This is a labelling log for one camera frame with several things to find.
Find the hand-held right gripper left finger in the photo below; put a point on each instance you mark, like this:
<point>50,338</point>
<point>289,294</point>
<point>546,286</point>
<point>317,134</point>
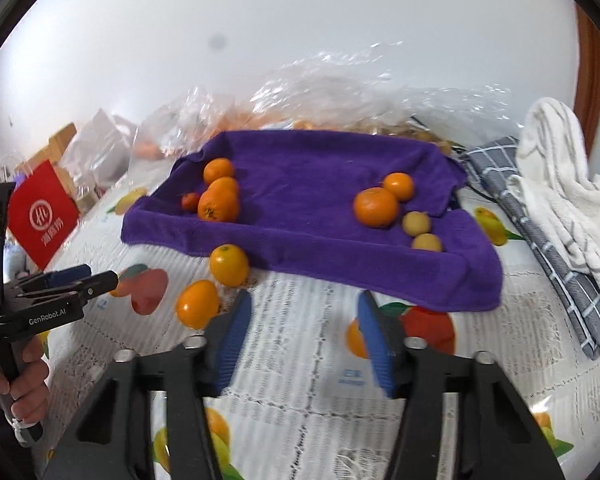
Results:
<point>232,340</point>

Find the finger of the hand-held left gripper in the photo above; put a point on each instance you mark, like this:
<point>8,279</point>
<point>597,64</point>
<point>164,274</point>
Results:
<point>97,282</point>
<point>67,275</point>

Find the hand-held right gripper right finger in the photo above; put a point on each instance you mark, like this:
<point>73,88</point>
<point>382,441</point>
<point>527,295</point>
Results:
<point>375,345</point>

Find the orange mandarin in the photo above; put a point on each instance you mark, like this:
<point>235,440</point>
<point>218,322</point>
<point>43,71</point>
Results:
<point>219,170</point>
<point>399,186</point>
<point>229,264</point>
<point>218,206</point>
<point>226,184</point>
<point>197,304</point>

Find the small yellow fruit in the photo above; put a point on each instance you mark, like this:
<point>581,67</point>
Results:
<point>426,243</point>
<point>416,222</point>

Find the small red fruit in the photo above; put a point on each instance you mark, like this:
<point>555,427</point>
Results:
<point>190,201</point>

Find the large round orange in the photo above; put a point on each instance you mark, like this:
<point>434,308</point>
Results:
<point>376,206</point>

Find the purple towel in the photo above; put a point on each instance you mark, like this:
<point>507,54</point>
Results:
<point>305,195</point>

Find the person's left hand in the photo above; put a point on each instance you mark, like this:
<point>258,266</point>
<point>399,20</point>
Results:
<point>30,385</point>

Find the red paper bag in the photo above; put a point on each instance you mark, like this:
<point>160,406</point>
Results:
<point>42,215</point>

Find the fruit print tablecloth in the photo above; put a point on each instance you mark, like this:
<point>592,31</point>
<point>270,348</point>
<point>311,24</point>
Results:
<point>305,350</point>

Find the brown cardboard box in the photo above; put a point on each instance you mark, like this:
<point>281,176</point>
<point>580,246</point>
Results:
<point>55,147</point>

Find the crumpled clear plastic bag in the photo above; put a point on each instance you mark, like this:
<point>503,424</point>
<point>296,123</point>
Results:
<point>180,120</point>

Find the grey checked cloth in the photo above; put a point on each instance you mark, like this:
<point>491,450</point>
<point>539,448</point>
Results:
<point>555,280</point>

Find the pile of brown longans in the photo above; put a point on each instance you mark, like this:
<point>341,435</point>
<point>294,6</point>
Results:
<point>415,135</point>

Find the pile of small kumquats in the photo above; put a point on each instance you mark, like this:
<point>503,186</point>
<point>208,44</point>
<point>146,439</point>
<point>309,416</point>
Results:
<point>280,121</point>

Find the white striped towel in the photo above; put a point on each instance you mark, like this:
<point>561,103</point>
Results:
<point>560,180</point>

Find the large clear plastic bag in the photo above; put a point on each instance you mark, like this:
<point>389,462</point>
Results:
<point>360,90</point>

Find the wooden door frame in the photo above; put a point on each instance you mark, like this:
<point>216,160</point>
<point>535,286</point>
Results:
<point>591,85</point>

